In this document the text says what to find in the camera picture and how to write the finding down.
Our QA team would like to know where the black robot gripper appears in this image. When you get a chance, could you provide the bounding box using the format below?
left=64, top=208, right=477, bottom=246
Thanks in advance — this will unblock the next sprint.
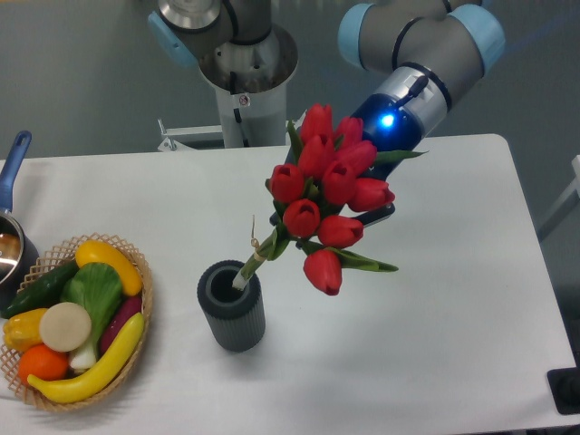
left=269, top=90, right=435, bottom=250

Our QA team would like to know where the red tulip bouquet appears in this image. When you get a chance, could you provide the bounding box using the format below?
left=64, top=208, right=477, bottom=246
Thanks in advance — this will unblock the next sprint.
left=232, top=103, right=419, bottom=295

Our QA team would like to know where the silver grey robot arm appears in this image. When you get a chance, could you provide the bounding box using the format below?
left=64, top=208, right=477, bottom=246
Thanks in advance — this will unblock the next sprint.
left=337, top=1, right=506, bottom=152

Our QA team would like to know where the grey ribbed vase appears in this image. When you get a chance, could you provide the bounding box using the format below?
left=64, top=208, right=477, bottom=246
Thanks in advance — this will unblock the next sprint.
left=197, top=260, right=266, bottom=353

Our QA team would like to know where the black device at table edge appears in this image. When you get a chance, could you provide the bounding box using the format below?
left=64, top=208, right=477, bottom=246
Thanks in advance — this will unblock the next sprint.
left=546, top=367, right=579, bottom=415

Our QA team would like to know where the purple eggplant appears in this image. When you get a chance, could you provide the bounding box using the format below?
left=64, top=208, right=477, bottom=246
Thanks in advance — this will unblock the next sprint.
left=99, top=295, right=142, bottom=355

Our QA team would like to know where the yellow squash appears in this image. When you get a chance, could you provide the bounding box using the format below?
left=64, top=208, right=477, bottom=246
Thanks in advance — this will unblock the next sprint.
left=75, top=240, right=143, bottom=296

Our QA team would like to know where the green bok choy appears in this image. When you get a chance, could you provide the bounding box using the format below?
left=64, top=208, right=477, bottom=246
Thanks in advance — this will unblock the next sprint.
left=60, top=263, right=122, bottom=373

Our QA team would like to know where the woven wicker basket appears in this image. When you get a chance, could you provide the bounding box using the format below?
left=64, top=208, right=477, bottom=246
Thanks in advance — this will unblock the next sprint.
left=1, top=233, right=153, bottom=412

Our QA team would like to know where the green cucumber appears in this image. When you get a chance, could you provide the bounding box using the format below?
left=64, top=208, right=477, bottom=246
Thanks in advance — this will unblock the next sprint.
left=1, top=261, right=79, bottom=319

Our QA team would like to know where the beige round disc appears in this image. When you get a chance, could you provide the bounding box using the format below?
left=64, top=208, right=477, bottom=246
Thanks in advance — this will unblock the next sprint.
left=39, top=302, right=92, bottom=353

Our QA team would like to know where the yellow banana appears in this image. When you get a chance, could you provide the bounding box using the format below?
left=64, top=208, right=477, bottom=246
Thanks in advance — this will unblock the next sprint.
left=27, top=313, right=145, bottom=404

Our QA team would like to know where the yellow bell pepper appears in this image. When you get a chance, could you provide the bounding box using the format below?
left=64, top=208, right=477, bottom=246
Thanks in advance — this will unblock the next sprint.
left=3, top=308, right=48, bottom=353

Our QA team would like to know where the orange fruit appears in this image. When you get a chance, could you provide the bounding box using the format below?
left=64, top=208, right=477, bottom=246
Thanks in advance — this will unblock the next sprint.
left=18, top=344, right=69, bottom=386

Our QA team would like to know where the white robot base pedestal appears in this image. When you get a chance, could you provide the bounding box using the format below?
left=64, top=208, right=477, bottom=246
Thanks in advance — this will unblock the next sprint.
left=146, top=0, right=309, bottom=153

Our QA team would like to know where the white frame at right edge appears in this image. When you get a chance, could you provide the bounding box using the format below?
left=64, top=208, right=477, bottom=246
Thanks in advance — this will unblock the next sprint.
left=536, top=155, right=579, bottom=243

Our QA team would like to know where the blue handled saucepan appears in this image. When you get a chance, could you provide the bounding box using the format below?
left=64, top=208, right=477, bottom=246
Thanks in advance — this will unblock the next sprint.
left=1, top=130, right=38, bottom=310

